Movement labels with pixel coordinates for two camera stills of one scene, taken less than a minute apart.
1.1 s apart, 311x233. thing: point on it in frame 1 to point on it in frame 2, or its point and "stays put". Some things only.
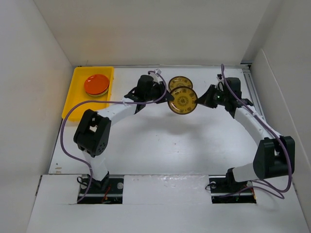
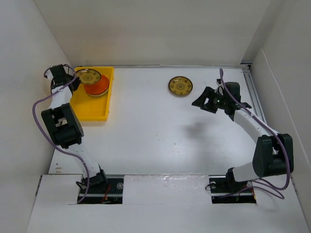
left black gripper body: x=157 y=91 to x=76 y=83
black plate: x=97 y=94 stays put
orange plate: x=96 y=84 stays put
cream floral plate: x=96 y=95 stays put
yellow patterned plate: x=185 y=100 to x=88 y=76
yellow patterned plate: x=179 y=81 stays put
